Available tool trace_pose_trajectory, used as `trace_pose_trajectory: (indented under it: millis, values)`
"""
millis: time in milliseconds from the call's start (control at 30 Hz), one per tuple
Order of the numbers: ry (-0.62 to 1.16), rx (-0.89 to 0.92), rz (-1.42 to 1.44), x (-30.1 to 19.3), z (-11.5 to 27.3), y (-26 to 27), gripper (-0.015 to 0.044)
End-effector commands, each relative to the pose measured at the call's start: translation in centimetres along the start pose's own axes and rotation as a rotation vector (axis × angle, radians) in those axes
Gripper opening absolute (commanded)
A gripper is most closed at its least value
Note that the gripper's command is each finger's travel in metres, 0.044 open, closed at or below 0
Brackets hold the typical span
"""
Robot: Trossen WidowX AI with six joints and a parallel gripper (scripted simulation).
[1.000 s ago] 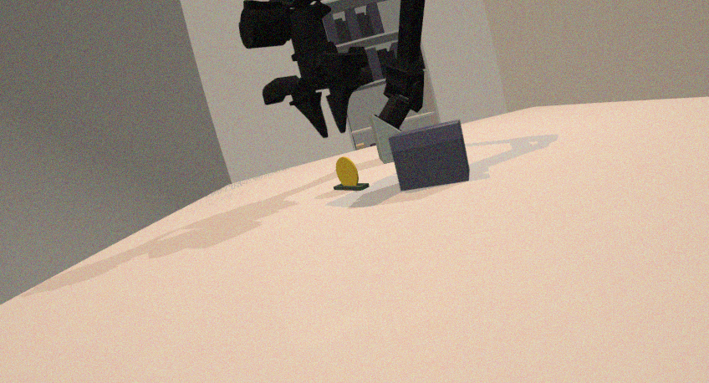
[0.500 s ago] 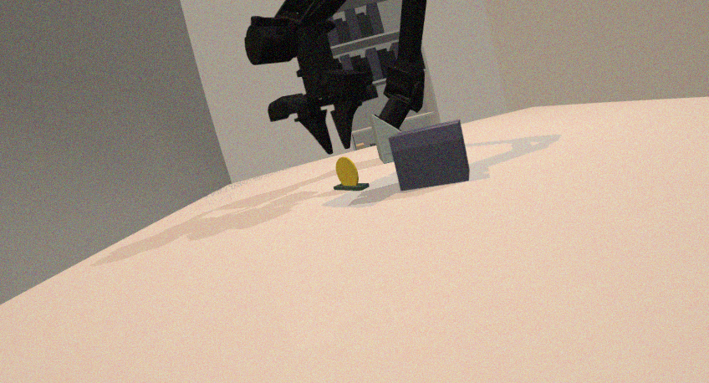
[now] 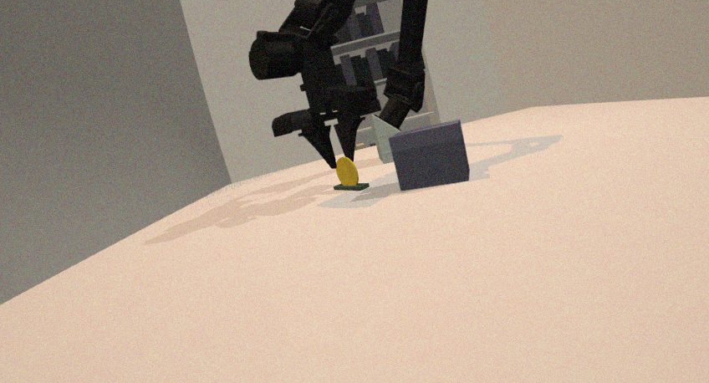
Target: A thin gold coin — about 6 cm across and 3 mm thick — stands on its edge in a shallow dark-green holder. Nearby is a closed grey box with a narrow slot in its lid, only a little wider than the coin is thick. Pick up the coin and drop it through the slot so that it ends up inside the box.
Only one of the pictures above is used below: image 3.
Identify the gold coin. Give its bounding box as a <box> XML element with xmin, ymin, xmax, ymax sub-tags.
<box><xmin>336</xmin><ymin>156</ymin><xmax>359</xmax><ymax>186</ymax></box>

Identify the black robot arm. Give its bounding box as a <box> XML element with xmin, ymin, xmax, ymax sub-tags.
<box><xmin>248</xmin><ymin>0</ymin><xmax>428</xmax><ymax>132</ymax></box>

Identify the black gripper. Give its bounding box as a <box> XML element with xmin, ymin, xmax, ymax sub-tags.
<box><xmin>272</xmin><ymin>68</ymin><xmax>382</xmax><ymax>169</ymax></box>

